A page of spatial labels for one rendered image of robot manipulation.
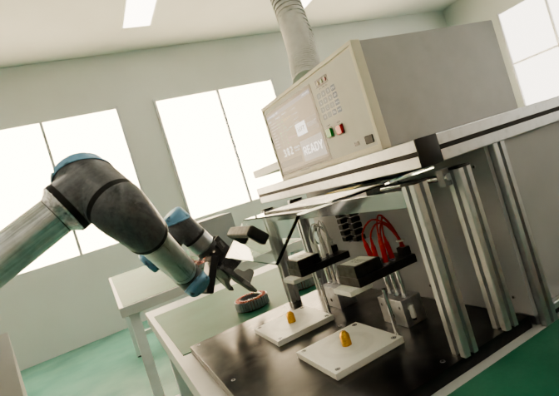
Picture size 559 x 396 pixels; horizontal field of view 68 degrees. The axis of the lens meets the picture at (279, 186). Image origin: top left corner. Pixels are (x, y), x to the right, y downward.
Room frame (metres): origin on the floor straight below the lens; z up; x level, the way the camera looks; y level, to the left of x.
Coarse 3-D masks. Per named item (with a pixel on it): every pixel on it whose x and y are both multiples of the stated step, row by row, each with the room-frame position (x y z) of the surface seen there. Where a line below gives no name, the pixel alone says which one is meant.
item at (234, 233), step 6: (234, 228) 0.70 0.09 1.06; (240, 228) 0.67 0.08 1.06; (246, 228) 0.64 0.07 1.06; (252, 228) 0.63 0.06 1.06; (228, 234) 0.71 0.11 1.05; (234, 234) 0.68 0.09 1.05; (240, 234) 0.65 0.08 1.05; (246, 234) 0.63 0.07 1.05; (252, 234) 0.63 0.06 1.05; (258, 234) 0.63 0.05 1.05; (264, 234) 0.63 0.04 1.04; (240, 240) 0.71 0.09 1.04; (246, 240) 0.72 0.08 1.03; (258, 240) 0.63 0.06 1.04; (264, 240) 0.63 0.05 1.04
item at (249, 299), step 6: (246, 294) 1.40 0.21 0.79; (252, 294) 1.39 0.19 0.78; (258, 294) 1.38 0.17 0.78; (264, 294) 1.34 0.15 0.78; (240, 300) 1.35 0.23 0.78; (246, 300) 1.31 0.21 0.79; (252, 300) 1.31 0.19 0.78; (258, 300) 1.31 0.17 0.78; (264, 300) 1.33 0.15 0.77; (240, 306) 1.31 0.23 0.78; (246, 306) 1.31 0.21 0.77; (252, 306) 1.30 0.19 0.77; (258, 306) 1.31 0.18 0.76; (240, 312) 1.32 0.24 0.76; (246, 312) 1.31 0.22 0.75
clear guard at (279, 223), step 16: (384, 176) 0.79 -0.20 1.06; (400, 176) 0.67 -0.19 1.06; (336, 192) 0.76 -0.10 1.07; (352, 192) 0.64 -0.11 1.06; (288, 208) 0.74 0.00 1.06; (304, 208) 0.62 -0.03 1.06; (256, 224) 0.72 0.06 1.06; (272, 224) 0.66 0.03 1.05; (288, 224) 0.60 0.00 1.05; (272, 240) 0.62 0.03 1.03; (288, 240) 0.58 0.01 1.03; (240, 256) 0.71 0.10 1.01; (256, 256) 0.64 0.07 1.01; (272, 256) 0.59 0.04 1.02
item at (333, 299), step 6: (324, 288) 1.07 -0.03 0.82; (330, 288) 1.04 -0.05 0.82; (330, 294) 1.05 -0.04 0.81; (336, 294) 1.02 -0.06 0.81; (330, 300) 1.06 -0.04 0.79; (336, 300) 1.03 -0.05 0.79; (342, 300) 1.03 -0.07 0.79; (348, 300) 1.03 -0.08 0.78; (354, 300) 1.04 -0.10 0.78; (336, 306) 1.04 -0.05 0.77; (342, 306) 1.02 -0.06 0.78
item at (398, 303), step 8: (392, 296) 0.85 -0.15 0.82; (400, 296) 0.83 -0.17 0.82; (408, 296) 0.82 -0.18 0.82; (416, 296) 0.82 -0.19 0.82; (384, 304) 0.85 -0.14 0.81; (392, 304) 0.83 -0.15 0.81; (400, 304) 0.81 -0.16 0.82; (416, 304) 0.82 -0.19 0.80; (384, 312) 0.86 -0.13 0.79; (400, 312) 0.81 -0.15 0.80; (408, 312) 0.81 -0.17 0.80; (416, 312) 0.81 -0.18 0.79; (424, 312) 0.82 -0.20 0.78; (384, 320) 0.87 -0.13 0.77; (400, 320) 0.82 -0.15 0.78; (408, 320) 0.80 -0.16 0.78; (416, 320) 0.81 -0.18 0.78
